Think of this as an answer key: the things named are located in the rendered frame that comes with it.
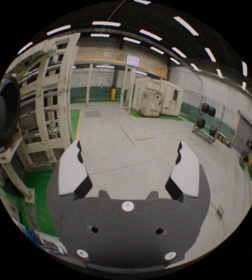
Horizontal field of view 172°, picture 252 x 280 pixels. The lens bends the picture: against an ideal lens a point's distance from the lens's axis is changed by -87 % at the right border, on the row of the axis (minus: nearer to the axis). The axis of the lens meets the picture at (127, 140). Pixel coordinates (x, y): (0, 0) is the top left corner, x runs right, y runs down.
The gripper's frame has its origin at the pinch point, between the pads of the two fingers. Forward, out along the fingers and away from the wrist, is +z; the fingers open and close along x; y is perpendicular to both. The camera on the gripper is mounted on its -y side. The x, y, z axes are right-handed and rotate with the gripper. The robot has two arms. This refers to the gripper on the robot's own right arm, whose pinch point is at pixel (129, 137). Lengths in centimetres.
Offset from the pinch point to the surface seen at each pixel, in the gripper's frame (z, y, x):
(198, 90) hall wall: 850, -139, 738
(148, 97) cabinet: 411, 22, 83
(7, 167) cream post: -16, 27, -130
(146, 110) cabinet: 411, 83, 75
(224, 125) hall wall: 482, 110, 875
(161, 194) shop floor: 44, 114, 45
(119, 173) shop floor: 80, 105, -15
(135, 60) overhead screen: 399, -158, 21
